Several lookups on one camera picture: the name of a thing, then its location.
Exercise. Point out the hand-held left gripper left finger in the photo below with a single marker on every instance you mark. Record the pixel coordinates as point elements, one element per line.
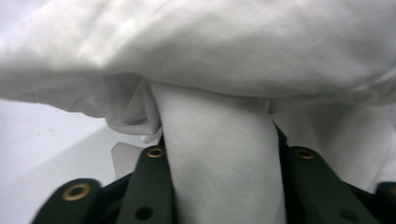
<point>149,186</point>

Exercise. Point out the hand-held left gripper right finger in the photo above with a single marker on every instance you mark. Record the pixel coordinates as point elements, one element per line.
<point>311,186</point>

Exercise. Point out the white garment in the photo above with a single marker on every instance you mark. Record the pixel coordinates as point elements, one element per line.
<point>218,155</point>

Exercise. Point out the white table cover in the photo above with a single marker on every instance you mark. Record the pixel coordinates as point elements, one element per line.
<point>37,149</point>

